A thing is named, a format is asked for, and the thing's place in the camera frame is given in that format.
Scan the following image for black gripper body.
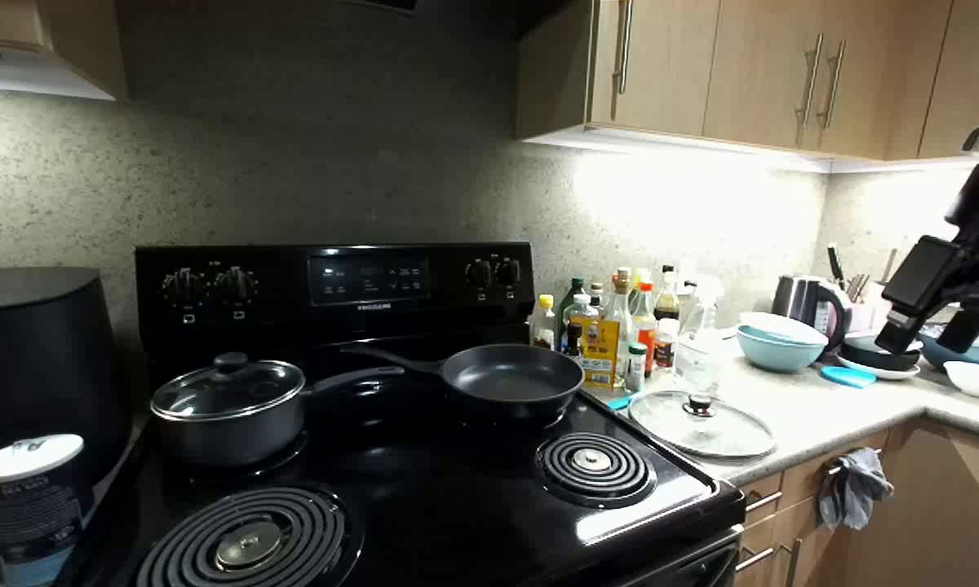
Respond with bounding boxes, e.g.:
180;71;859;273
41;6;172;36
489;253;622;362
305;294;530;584
876;128;979;352

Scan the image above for glass lid with black knob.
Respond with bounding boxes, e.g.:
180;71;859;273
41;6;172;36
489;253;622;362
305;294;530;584
626;392;778;460

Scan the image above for black frying pan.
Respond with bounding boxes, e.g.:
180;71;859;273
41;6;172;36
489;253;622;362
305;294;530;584
349;343;585;428

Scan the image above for black electric stove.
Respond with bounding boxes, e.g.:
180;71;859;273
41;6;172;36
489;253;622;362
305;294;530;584
55;243;745;587

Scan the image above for grey pot with glass lid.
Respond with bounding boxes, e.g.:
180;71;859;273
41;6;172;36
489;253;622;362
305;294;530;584
152;352;400;468

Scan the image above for white small bowl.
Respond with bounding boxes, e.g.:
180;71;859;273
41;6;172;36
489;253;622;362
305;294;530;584
942;362;979;398

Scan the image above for dark plate stack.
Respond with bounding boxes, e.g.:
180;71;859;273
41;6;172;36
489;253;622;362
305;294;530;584
839;336;920;378

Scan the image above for blue silicone pad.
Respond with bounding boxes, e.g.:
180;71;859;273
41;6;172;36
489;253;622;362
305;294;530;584
821;367;877;390

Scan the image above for black electric kettle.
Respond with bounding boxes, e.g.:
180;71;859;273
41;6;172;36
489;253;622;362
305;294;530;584
770;278;851;345

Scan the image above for light blue stacked bowls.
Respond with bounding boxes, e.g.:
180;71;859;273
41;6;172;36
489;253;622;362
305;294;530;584
739;315;828;373

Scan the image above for lower wooden cabinets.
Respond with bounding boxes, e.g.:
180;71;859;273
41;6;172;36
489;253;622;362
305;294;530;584
734;422;979;587

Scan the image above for wooden cabinets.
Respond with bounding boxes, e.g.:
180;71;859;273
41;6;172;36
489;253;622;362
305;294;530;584
516;0;979;159
734;422;979;587

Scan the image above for grey hanging dish towel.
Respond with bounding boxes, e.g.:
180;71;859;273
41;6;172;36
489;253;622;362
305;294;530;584
816;447;896;531

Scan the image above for upper wooden cabinets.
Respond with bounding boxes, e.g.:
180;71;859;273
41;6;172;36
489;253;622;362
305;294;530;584
516;0;979;159

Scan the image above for clear spray bottle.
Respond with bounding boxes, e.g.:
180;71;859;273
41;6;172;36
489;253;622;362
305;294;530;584
675;278;726;402

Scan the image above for orange sauce bottle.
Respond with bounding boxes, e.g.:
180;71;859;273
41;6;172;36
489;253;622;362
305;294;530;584
634;284;660;378

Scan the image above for yellow label oil bottle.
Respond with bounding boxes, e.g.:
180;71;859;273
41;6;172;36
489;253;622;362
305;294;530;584
585;268;631;394

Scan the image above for blue spatula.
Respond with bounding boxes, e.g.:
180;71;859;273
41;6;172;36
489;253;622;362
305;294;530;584
607;394;634;414

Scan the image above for green bottle white cap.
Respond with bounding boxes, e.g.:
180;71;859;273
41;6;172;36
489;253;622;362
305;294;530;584
560;278;585;356

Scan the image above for black air fryer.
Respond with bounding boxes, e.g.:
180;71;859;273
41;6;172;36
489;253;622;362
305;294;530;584
0;268;127;462

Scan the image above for white lidded canister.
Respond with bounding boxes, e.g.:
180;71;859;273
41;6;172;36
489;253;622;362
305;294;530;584
0;434;91;587

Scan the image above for range hood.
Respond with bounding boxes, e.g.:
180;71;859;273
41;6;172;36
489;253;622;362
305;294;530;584
0;0;127;103

